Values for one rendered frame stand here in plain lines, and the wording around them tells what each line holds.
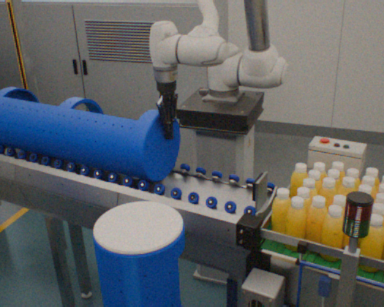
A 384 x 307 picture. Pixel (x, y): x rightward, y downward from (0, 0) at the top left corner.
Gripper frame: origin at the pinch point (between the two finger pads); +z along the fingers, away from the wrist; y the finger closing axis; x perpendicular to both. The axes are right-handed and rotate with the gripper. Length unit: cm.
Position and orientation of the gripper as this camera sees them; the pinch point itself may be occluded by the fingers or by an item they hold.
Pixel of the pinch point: (169, 130)
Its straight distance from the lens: 176.8
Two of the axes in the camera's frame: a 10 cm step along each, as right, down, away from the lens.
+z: 0.3, 9.0, 4.3
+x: -8.8, -1.8, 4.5
